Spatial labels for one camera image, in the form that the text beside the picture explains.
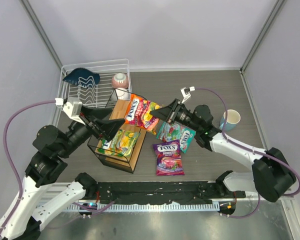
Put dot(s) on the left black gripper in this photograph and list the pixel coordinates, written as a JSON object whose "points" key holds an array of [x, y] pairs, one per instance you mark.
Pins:
{"points": [[94, 126]]}

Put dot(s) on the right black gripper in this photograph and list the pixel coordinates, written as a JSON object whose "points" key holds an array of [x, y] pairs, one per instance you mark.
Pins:
{"points": [[173, 112]]}

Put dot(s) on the orange Fox's fruits candy bag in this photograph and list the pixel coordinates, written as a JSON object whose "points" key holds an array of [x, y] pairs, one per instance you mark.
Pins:
{"points": [[138, 114]]}

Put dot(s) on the green Fox's candy bag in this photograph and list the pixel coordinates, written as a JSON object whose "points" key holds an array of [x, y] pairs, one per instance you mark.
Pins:
{"points": [[121, 145]]}

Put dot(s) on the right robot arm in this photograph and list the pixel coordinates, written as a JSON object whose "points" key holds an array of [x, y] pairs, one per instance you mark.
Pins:
{"points": [[268, 174]]}

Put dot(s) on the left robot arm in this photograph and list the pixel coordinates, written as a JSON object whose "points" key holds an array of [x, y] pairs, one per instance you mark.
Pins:
{"points": [[24, 220]]}

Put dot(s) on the teal Fox's candy bag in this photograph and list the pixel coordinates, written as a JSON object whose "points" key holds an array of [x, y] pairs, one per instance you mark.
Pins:
{"points": [[175, 131]]}

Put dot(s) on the purple Fox's berries candy bag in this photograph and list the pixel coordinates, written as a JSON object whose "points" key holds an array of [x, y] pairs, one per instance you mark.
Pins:
{"points": [[168, 159]]}

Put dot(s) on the white cup in rack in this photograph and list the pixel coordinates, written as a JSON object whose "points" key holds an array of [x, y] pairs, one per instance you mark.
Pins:
{"points": [[122, 94]]}

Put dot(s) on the pink ceramic bowl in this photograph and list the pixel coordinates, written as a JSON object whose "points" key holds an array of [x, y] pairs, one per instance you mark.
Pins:
{"points": [[120, 80]]}

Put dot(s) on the dark blue plate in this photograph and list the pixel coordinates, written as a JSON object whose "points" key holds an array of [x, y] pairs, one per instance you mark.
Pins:
{"points": [[82, 77]]}

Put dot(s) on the light blue mug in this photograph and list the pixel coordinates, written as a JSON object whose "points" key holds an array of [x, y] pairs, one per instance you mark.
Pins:
{"points": [[229, 120]]}

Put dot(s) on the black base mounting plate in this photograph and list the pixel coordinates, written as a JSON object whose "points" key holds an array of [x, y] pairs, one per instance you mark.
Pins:
{"points": [[164, 192]]}

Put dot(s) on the white wire dish rack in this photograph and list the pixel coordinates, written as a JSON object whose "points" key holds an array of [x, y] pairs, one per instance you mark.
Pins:
{"points": [[97, 90]]}

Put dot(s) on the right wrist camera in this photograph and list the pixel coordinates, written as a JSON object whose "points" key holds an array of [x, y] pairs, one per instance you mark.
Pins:
{"points": [[186, 94]]}

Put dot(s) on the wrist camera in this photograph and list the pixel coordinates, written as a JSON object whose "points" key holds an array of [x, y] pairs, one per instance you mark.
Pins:
{"points": [[186, 94], [72, 108]]}

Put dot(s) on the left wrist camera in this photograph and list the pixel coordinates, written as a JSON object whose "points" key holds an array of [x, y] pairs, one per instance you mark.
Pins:
{"points": [[72, 108]]}

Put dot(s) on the black wire wooden shelf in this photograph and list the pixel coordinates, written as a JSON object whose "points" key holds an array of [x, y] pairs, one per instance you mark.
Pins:
{"points": [[123, 164]]}

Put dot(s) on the white slotted cable duct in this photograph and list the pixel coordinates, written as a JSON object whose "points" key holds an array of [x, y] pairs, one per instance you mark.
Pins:
{"points": [[172, 207]]}

